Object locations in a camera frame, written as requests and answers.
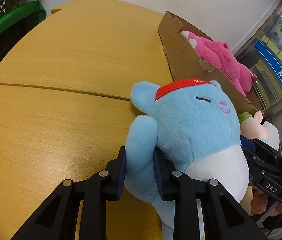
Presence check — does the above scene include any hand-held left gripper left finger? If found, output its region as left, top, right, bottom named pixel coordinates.
left=11, top=146, right=127, bottom=240

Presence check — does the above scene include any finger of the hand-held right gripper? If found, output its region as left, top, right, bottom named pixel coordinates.
left=240, top=134, right=265, bottom=174
left=254, top=137, right=282, bottom=173

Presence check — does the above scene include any cartoon wall poster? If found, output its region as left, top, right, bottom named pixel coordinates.
left=268, top=17, right=282, bottom=43

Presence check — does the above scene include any row of yellow sticky notes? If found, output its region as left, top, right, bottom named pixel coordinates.
left=261, top=35, right=282, bottom=61

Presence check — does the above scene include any blue and white plush toy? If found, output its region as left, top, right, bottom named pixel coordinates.
left=125, top=78, right=250, bottom=240

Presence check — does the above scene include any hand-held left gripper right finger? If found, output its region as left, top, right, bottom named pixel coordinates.
left=153, top=147, right=267, bottom=240

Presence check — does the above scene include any blue sign band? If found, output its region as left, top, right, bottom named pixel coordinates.
left=253, top=39, right=282, bottom=115

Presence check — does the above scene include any pink plush toy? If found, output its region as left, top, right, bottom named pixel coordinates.
left=180, top=31, right=259, bottom=96

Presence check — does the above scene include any person's right hand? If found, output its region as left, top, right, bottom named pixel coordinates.
left=250, top=187, right=282, bottom=217

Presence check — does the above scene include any cardboard box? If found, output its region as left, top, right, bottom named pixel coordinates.
left=158, top=11, right=264, bottom=115

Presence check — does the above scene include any peach and green plush toy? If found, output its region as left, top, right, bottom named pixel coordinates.
left=237, top=110, right=280, bottom=155

